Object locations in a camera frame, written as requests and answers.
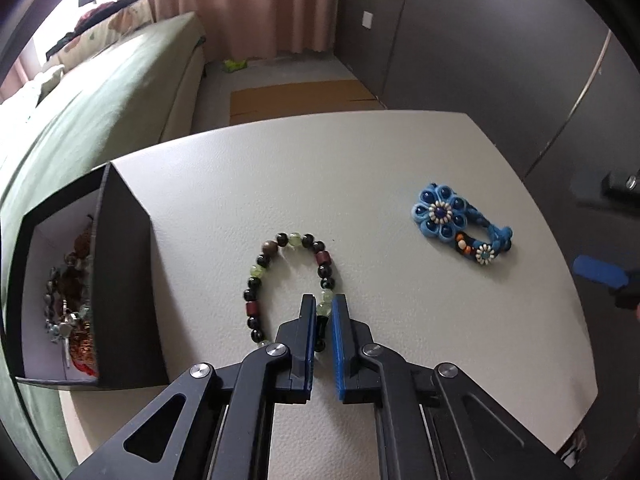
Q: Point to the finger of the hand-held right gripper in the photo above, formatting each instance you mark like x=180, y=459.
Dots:
x=617, y=183
x=600, y=270

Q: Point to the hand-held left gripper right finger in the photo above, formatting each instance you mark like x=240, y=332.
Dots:
x=340, y=345

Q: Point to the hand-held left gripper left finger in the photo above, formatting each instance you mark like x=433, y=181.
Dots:
x=310, y=345

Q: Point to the black jewelry box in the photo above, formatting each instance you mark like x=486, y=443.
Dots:
x=125, y=260

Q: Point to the jewellery heap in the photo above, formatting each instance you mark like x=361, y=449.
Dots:
x=84, y=346

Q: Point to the brown cardboard sheet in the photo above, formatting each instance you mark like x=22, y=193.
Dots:
x=300, y=100

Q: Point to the small green packet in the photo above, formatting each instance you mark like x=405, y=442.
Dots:
x=235, y=64

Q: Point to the green sofa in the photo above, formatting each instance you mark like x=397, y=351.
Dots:
x=100, y=90

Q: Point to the pink curtain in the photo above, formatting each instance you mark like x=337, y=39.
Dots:
x=240, y=5

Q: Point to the pale green blanket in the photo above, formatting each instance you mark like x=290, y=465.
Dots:
x=30, y=96

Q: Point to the leaf print pillow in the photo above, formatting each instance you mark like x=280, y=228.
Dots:
x=115, y=22

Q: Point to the white wall outlet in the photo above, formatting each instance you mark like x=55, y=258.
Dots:
x=367, y=19

